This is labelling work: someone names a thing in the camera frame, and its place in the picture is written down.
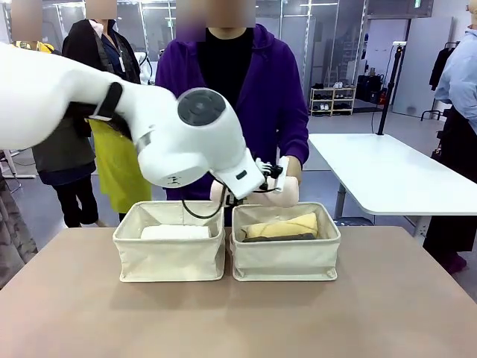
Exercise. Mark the person in purple hoodie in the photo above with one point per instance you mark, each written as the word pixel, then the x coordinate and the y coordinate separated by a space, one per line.
pixel 275 93

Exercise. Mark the dark grey folded towel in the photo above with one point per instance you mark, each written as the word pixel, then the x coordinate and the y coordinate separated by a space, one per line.
pixel 298 237

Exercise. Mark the grey fabric drape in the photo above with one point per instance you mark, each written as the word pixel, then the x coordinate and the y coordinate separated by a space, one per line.
pixel 15 231

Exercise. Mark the white towel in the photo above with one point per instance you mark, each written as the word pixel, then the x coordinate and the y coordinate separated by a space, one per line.
pixel 175 233

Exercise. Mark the person's left hand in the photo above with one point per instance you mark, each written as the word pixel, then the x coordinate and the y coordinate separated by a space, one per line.
pixel 295 169

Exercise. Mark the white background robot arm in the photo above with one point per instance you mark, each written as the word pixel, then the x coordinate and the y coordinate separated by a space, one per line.
pixel 145 65

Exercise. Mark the yellow towel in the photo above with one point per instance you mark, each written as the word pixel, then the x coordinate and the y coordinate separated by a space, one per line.
pixel 279 225

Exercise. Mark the black tripod pole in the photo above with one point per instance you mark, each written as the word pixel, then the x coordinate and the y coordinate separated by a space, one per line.
pixel 389 89

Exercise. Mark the clothes rack with black garment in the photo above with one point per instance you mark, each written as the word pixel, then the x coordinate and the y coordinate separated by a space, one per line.
pixel 441 67

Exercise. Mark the person in black coat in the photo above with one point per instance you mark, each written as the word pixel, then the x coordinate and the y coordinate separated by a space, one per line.
pixel 119 168

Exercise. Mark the purple sleeved left forearm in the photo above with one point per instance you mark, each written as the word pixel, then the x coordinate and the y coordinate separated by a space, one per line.
pixel 296 145

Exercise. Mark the wooden shoe rack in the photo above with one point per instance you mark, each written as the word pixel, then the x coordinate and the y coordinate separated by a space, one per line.
pixel 334 100

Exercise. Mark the black suitcase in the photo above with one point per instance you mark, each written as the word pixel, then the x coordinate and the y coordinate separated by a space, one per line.
pixel 369 88

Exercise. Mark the pink towel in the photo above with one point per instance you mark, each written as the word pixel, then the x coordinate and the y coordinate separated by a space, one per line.
pixel 283 195

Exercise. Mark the person in yellow hoodie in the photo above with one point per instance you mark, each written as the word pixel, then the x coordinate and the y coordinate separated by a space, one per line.
pixel 63 164

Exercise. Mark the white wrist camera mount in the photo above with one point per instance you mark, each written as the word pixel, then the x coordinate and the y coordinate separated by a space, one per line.
pixel 277 175

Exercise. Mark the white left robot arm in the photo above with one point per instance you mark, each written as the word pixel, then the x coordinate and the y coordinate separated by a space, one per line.
pixel 186 149

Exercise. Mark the cream fabric basket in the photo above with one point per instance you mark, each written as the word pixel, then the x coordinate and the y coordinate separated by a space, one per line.
pixel 287 257
pixel 167 257

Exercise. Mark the white table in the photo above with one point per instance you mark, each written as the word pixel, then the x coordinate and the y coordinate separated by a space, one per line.
pixel 391 175

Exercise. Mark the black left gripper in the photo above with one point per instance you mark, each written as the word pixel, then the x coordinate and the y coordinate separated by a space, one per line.
pixel 231 200

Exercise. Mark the person in light blue shirt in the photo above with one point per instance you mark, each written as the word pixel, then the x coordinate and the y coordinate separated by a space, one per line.
pixel 458 123

